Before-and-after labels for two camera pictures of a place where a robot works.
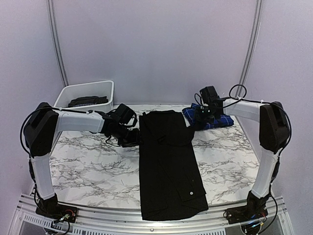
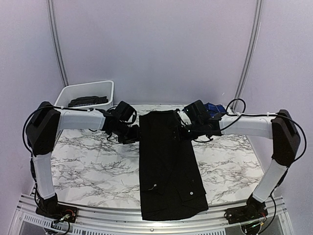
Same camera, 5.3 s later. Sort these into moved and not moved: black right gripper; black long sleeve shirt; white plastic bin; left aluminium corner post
Moved: black right gripper
Not moved: black long sleeve shirt; left aluminium corner post; white plastic bin
